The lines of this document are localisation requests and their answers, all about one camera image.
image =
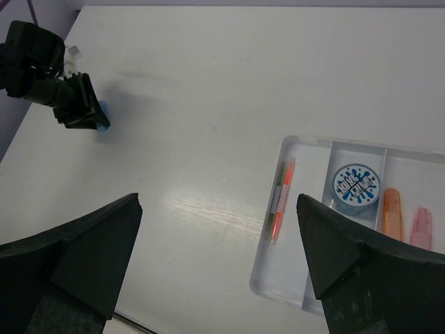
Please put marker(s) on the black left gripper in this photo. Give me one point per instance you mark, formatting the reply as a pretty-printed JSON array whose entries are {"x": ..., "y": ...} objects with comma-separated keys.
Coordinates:
[{"x": 76, "y": 106}]

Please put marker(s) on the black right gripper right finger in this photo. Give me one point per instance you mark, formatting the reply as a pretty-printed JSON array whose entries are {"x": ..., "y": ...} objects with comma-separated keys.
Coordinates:
[{"x": 368, "y": 282}]

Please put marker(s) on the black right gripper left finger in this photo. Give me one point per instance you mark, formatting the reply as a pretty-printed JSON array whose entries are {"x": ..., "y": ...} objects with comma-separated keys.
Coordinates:
[{"x": 68, "y": 279}]

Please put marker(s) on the orange highlighter cap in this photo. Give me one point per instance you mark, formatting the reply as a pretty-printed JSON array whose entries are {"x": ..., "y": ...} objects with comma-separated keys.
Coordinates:
[{"x": 392, "y": 222}]

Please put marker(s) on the pink highlighter cap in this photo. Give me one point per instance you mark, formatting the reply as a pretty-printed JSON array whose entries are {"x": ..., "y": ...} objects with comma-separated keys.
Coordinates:
[{"x": 421, "y": 234}]

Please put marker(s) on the blue paint jar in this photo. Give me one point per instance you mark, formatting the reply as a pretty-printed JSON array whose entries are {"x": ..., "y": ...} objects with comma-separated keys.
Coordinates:
[{"x": 355, "y": 188}]

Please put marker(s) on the green highlighter pen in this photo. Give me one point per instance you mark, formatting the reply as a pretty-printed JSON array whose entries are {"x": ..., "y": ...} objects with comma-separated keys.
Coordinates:
[{"x": 274, "y": 214}]

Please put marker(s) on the orange highlighter pen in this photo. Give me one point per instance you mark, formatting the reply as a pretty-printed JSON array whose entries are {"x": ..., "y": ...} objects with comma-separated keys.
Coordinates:
[{"x": 285, "y": 182}]

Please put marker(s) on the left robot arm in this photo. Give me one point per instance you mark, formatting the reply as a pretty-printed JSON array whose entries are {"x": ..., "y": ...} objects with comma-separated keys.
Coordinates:
[{"x": 38, "y": 67}]

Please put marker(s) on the clear plastic organizer tray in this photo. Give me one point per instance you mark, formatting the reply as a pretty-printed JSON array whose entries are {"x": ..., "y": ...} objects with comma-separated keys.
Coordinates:
[{"x": 280, "y": 270}]

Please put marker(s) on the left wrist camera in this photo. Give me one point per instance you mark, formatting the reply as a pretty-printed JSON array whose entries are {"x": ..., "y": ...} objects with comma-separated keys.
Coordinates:
[{"x": 72, "y": 55}]

